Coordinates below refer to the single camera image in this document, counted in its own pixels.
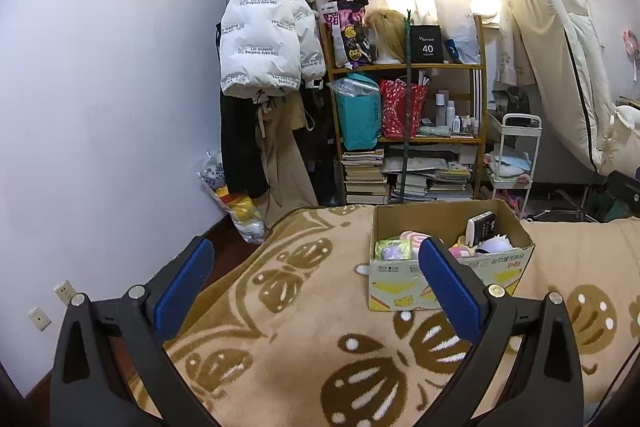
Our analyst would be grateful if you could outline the purple printed bag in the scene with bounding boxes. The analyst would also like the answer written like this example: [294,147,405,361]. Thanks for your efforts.
[322,0,376,70]

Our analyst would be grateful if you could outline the black box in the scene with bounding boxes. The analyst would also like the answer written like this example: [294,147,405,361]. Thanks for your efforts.
[409,24,443,65]

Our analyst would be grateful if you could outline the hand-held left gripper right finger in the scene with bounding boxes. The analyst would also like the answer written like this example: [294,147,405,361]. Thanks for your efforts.
[412,236,586,427]

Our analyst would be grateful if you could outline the plastic bag of toys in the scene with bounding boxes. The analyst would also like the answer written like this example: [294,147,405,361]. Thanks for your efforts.
[197,149,268,245]

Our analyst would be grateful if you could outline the black tissue pack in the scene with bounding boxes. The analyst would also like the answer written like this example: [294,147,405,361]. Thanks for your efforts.
[466,212,497,248]

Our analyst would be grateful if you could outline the green metal pole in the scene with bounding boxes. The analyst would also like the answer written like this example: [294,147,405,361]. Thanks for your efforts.
[402,9,416,202]

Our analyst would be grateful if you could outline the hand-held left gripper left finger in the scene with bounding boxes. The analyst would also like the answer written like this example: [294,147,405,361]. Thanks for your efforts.
[49,234,223,427]

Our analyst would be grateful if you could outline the wooden shelf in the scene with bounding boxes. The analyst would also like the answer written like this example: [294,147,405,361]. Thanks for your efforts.
[320,14,488,208]

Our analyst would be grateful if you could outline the white-haired plush doll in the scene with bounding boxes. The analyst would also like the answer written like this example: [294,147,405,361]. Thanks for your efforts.
[475,234,513,256]

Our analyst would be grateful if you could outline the teal bag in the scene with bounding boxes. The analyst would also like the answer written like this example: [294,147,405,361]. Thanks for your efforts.
[334,74,383,152]

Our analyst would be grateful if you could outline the red gift bag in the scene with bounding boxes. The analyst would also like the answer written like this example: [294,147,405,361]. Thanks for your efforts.
[379,78,430,140]

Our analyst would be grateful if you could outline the beige hanging coat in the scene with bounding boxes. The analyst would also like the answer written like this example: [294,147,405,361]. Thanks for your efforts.
[255,94,318,228]

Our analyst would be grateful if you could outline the white rolling cart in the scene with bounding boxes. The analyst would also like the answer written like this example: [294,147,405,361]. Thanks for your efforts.
[485,113,543,220]

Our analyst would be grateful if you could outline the white puffer jacket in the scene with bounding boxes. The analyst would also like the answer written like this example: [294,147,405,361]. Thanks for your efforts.
[220,0,326,98]

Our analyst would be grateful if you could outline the black hanging jacket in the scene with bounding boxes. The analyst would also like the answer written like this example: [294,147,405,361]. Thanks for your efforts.
[295,87,346,208]

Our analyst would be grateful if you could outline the group of cosmetic bottles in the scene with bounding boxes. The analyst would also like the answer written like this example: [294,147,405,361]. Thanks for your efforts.
[435,92,481,135]

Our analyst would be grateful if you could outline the pink small fan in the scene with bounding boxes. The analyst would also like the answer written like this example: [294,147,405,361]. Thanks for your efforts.
[622,29,640,72]

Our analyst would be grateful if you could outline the pink items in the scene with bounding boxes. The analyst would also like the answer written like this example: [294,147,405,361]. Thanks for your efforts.
[495,189,526,215]

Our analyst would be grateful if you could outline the pile of books and papers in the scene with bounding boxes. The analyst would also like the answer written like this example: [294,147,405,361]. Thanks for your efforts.
[382,147,473,202]

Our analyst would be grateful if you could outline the light blue folded cloth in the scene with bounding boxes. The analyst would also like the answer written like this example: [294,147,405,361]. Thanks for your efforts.
[487,151,532,182]

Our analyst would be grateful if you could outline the white paper bag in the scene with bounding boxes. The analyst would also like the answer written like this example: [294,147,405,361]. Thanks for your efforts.
[435,0,481,65]

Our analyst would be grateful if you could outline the printed cardboard box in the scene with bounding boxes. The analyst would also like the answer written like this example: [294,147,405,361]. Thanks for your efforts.
[367,199,536,312]

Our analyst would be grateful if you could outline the dark bag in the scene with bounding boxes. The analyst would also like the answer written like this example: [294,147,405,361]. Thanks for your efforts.
[492,87,531,115]

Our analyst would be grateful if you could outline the pink striped plush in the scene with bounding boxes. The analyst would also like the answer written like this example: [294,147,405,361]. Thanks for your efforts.
[399,230,432,253]

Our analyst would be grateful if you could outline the beige printed blanket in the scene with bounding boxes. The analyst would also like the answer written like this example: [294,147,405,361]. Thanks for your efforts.
[127,204,640,427]

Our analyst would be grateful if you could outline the stack of books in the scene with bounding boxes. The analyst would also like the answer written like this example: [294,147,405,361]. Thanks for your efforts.
[341,149,388,206]

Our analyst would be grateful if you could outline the blonde wig on head form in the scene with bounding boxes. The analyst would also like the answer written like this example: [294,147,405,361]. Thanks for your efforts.
[365,8,408,66]

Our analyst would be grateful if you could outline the white wall socket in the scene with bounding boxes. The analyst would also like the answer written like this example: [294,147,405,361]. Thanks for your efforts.
[28,307,52,332]
[54,279,76,305]

